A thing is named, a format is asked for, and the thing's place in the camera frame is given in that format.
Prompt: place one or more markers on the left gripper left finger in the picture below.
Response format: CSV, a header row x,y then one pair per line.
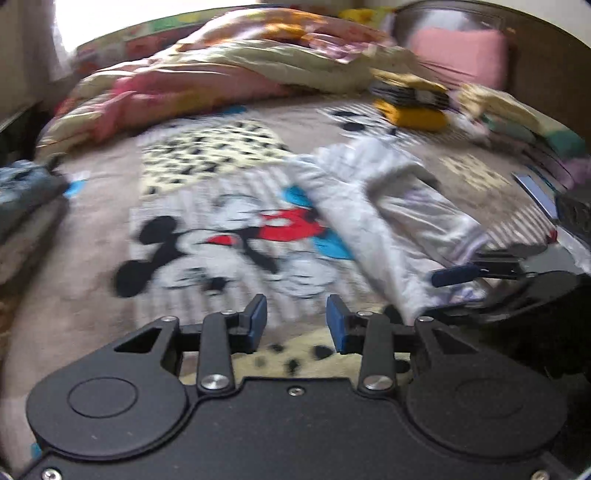
x,y
223,334

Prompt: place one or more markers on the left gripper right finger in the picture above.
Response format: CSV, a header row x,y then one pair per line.
x,y
369,335

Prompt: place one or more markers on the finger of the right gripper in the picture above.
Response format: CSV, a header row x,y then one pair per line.
x,y
455,275

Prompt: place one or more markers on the white floral garment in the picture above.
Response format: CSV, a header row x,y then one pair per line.
x,y
387,209

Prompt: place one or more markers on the teal pink folded clothes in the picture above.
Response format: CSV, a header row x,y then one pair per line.
x,y
561,152

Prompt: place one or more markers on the pale yellow folded clothes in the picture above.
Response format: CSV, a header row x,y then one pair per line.
x,y
477,100

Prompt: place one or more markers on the folded clothes pile left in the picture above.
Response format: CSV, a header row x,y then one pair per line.
x,y
32,202

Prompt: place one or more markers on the smartphone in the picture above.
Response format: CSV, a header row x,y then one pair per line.
x,y
543,201

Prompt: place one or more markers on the Mickey Mouse bed blanket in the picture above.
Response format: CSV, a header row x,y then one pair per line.
x,y
197,216

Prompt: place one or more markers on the mustard folded garment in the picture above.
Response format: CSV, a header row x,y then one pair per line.
x,y
423,119

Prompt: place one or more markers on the black striped folded garment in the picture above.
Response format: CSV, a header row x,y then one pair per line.
x,y
407,97

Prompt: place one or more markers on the yellow folded garment top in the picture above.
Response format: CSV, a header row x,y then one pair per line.
x,y
385,79

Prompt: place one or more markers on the pink pillow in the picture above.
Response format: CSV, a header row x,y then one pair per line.
x,y
463,57

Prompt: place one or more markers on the dark wooden headboard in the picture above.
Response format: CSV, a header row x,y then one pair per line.
x,y
548,68

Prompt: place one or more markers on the yellow plush toy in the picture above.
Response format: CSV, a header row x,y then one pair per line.
x,y
367,16

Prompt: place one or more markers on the floral pink yellow quilt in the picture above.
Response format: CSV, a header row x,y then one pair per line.
x,y
241,56

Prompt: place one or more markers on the colourful foam play mat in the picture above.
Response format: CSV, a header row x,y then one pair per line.
x,y
140,40

